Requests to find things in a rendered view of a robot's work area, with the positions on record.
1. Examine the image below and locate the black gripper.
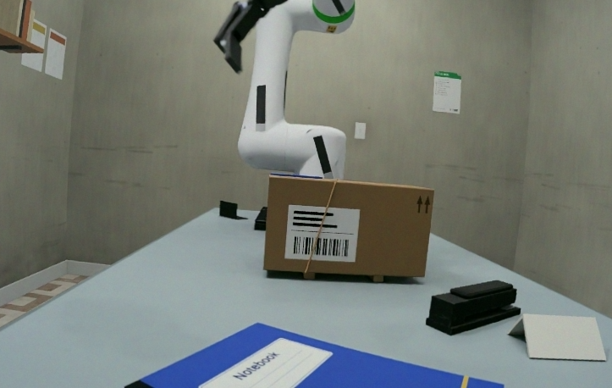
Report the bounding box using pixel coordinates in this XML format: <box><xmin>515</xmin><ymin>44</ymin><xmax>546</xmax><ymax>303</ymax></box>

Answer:
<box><xmin>214</xmin><ymin>0</ymin><xmax>348</xmax><ymax>75</ymax></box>

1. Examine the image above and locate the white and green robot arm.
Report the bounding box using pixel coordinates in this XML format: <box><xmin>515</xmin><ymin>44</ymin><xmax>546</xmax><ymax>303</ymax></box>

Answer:
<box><xmin>238</xmin><ymin>0</ymin><xmax>356</xmax><ymax>180</ymax></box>

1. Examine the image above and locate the black stapler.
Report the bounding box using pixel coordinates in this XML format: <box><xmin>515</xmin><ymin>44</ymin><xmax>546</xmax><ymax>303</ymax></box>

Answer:
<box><xmin>426</xmin><ymin>280</ymin><xmax>521</xmax><ymax>336</ymax></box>

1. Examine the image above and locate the blue notebook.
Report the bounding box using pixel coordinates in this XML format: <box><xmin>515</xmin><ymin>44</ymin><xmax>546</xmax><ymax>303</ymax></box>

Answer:
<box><xmin>124</xmin><ymin>322</ymin><xmax>504</xmax><ymax>388</ymax></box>

